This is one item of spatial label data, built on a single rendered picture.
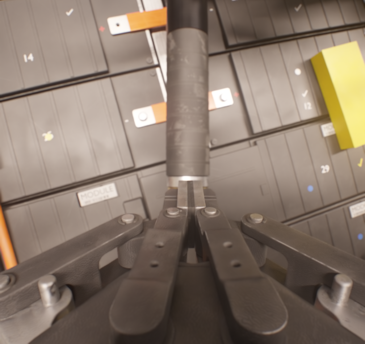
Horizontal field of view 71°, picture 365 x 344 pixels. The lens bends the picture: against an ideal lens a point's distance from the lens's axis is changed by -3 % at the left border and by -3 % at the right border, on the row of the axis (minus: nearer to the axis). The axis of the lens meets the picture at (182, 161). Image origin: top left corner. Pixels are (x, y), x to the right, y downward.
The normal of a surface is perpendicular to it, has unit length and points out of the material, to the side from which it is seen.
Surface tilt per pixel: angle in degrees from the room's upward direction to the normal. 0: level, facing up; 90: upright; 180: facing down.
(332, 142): 0
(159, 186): 0
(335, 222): 0
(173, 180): 49
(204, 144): 34
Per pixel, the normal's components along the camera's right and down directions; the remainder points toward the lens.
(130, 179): 0.16, -0.04
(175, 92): -0.53, -0.04
